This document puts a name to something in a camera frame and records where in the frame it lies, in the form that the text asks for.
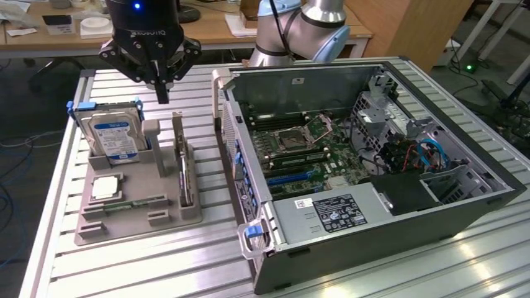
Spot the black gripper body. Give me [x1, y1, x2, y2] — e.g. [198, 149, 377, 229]
[103, 0, 186, 82]

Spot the low-profile graphics card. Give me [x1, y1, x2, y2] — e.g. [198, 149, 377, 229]
[172, 111, 197, 212]

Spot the wooden desk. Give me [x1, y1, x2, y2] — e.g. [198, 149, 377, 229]
[0, 0, 374, 60]

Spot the white round dish box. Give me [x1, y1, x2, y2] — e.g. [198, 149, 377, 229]
[81, 17, 113, 40]

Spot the black monitor stand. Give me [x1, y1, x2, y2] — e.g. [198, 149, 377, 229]
[178, 5, 202, 24]

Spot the hard disk drive blue label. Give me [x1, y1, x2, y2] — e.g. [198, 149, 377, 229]
[65, 99, 146, 150]

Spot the white paper stack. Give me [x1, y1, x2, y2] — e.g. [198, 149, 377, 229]
[226, 12, 261, 38]

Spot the white box with black top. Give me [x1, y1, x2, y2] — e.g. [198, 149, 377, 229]
[41, 14, 78, 35]

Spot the silver hard disk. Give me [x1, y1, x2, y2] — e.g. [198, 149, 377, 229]
[78, 111, 141, 165]

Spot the white paper slip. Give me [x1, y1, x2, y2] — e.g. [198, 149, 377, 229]
[6, 27, 39, 37]

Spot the clear plastic bag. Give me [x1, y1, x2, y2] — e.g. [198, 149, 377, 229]
[0, 0, 33, 29]

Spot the CPU socket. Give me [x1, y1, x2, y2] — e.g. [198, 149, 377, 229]
[276, 127, 322, 155]

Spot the metal socket cover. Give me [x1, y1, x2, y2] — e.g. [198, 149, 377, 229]
[305, 113, 340, 143]

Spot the grey parts rack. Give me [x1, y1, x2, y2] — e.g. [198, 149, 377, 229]
[74, 119, 205, 248]

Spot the silver CPU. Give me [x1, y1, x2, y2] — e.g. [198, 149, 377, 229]
[91, 176, 122, 201]

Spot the green RAM stick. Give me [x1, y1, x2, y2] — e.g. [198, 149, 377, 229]
[102, 198, 153, 211]

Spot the blue expansion slot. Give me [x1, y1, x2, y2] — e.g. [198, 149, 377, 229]
[265, 172, 322, 187]

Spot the metal disk bay cage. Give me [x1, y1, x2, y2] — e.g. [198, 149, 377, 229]
[350, 74, 436, 156]

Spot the wooden cabinet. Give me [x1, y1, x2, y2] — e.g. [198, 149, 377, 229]
[344, 0, 476, 72]

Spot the grey power supply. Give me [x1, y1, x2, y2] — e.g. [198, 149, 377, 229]
[265, 183, 393, 246]

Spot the black plastic shroud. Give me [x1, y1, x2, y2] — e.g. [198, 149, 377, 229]
[370, 173, 443, 217]

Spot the black floor stand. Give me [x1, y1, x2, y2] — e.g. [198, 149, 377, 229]
[480, 79, 530, 137]

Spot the black open PC case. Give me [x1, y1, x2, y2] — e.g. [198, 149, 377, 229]
[212, 60, 528, 296]

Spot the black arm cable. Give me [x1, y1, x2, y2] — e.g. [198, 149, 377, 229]
[268, 0, 298, 60]

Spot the black wire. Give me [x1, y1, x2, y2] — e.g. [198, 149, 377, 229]
[348, 119, 389, 174]

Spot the blue wire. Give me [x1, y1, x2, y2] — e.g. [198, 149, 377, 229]
[416, 141, 451, 170]

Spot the white desk frame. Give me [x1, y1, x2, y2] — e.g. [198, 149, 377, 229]
[453, 0, 530, 84]

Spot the grey disk bay bracket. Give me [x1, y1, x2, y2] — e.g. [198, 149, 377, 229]
[420, 164, 499, 205]

